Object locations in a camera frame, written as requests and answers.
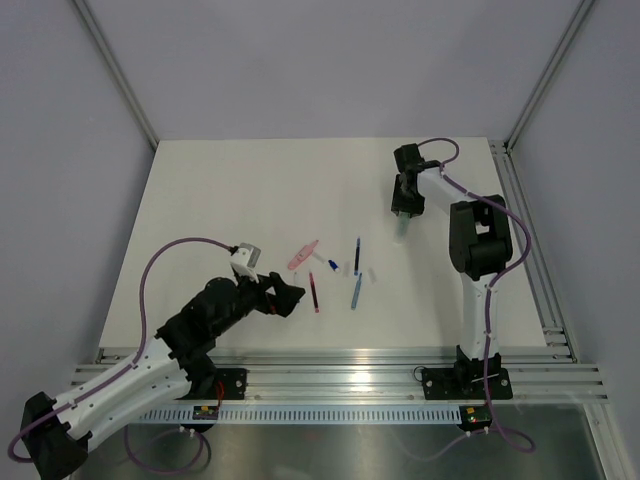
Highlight white slotted cable duct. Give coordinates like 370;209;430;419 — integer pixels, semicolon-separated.
136;404;460;425

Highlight right aluminium frame post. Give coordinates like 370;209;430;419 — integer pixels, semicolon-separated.
503;0;599;154

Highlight left controller board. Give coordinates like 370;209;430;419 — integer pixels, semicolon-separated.
192;405;219;422

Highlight right side aluminium rail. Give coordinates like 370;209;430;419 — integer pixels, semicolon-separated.
488;140;579;363

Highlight aluminium frame post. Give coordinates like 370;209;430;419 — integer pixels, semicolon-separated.
68;0;160;152
503;0;599;154

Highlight left aluminium frame post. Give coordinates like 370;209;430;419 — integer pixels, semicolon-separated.
68;0;160;152

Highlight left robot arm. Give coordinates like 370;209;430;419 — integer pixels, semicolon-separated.
21;272;305;479

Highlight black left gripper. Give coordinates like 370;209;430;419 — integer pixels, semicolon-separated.
212;267;304;337

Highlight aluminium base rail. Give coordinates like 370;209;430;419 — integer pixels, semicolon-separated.
69;347;609;404

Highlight light blue pen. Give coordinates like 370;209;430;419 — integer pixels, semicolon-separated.
350;272;362;311

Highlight red gel pen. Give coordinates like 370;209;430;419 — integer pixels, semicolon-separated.
308;271;320;314

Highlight dark blue gel pen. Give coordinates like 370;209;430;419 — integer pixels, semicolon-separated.
354;236;361;277

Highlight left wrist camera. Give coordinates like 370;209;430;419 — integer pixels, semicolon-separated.
230;243;261;283

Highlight white marker blue tip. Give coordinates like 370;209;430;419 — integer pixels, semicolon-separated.
312;252;341;273

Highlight green highlighter pen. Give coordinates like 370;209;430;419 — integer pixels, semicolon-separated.
394;212;411;245

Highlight controller board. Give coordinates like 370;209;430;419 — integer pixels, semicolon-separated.
192;405;219;422
458;405;493;432

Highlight pink translucent highlighter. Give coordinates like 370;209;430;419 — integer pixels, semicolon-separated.
287;240;319;271

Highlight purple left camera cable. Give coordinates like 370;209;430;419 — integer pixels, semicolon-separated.
9;238;241;461

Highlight right controller board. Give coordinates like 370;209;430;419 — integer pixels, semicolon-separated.
458;405;493;432

